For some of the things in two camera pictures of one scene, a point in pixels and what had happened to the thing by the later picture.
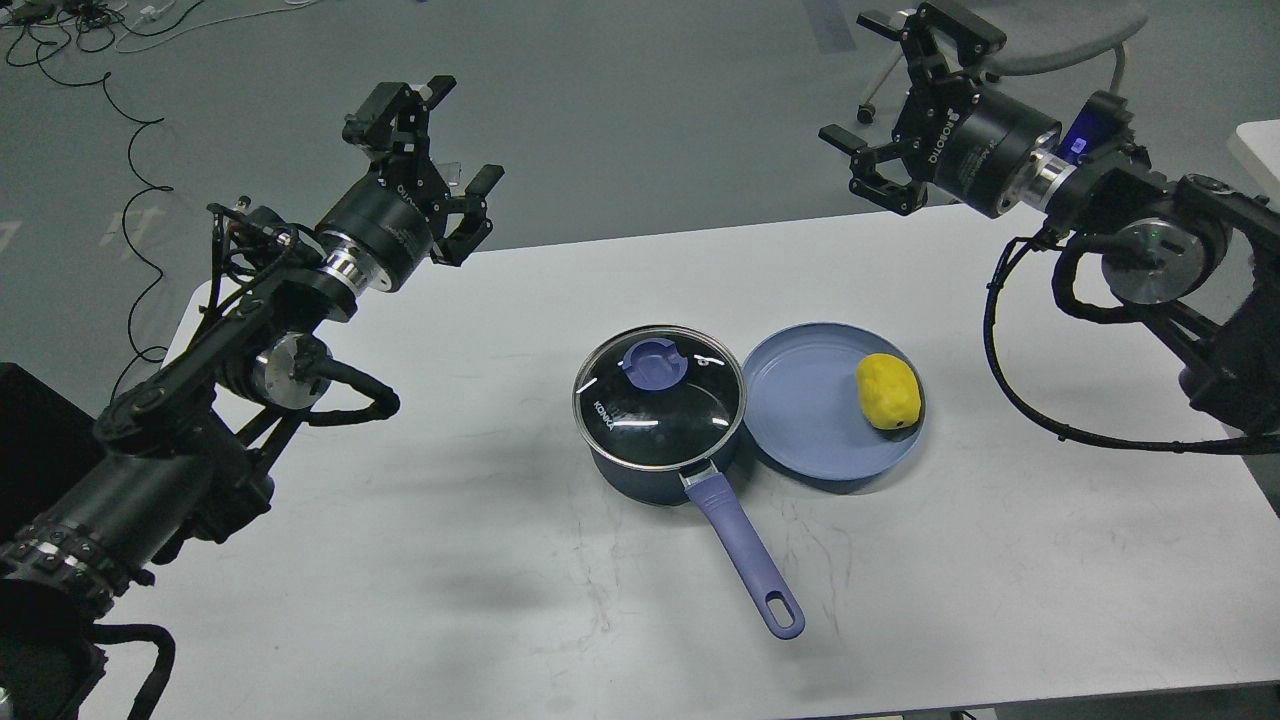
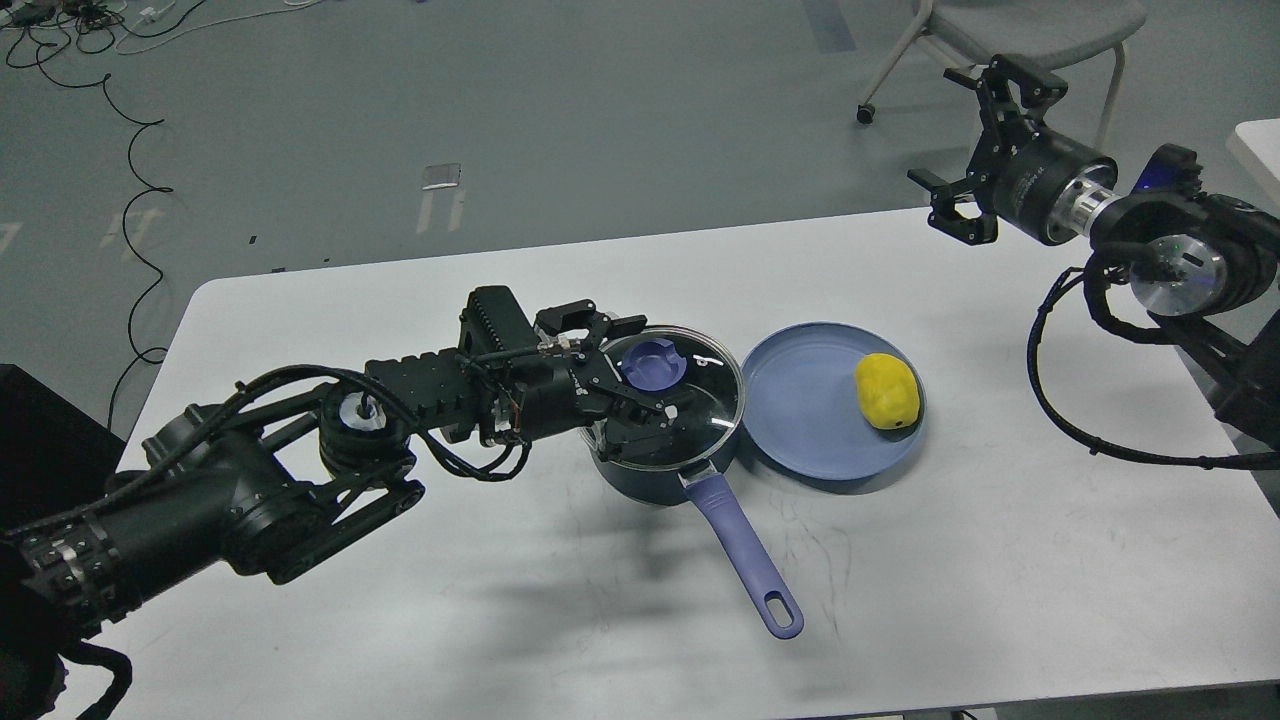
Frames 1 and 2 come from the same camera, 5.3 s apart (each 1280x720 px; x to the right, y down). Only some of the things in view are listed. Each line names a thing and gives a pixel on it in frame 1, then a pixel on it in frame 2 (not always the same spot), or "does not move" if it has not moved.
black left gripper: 385,227 -> 559,395
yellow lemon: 888,390 does not move
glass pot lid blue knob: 655,364 does not move
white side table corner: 1255,146 does not move
